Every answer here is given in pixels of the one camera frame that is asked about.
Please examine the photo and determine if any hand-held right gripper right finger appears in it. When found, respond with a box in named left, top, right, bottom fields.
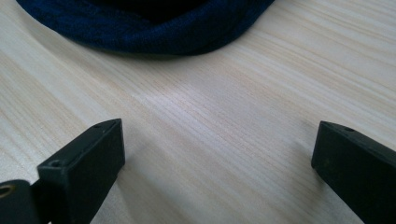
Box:
left=310, top=120, right=396, bottom=224

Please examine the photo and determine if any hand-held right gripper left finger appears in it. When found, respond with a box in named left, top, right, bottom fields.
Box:
left=31, top=118, right=126, bottom=224

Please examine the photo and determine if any dark blue cloth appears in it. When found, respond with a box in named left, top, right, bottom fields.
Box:
left=15, top=0, right=276, bottom=57

